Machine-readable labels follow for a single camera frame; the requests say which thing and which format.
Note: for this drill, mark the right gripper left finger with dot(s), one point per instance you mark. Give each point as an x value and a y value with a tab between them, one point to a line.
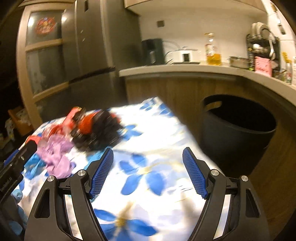
48	218

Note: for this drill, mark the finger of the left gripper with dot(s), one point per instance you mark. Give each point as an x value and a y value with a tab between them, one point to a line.
11	157
24	154

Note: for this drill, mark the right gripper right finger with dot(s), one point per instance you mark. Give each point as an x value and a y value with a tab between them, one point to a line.
245	219

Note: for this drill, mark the red paper cup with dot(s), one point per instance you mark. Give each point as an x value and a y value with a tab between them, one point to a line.
69	122
34	138

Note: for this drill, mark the pink purple plastic bag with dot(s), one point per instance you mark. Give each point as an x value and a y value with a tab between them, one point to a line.
53	152

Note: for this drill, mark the red plastic bag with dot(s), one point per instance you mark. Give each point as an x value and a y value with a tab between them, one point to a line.
88	123

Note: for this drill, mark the black plastic bag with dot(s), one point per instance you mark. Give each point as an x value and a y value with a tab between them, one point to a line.
106	133

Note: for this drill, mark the blue disposable glove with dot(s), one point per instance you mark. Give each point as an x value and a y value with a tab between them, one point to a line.
35	167

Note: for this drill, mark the black trash bin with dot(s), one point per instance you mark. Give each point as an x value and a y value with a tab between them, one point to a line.
235	132

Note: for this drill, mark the left hand blue glove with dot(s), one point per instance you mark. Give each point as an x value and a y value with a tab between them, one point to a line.
17	219

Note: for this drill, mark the orange chair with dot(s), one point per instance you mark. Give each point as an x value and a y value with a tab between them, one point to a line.
21	120

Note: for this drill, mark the blue floral tablecloth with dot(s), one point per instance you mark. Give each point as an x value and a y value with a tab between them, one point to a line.
147	194

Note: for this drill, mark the wooden glass sliding door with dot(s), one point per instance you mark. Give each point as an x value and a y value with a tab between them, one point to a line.
40	61

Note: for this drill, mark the dark steel refrigerator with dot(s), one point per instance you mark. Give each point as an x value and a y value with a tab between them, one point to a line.
100	38

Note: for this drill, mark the pink utensil holder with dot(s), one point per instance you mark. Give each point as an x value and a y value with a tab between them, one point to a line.
263	66

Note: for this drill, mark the stainless steel bowl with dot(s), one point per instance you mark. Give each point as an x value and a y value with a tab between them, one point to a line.
239	62

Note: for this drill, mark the black air fryer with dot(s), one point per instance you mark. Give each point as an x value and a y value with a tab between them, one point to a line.
153	52

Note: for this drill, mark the cooking oil bottle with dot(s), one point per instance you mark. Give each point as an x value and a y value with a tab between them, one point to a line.
213	56

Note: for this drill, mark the white rice cooker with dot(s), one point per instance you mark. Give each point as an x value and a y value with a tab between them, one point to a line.
186	56

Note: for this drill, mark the black dish rack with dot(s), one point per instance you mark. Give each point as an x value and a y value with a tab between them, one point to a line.
261	42

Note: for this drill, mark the wall power outlet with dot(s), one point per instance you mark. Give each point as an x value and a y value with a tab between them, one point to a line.
160	24

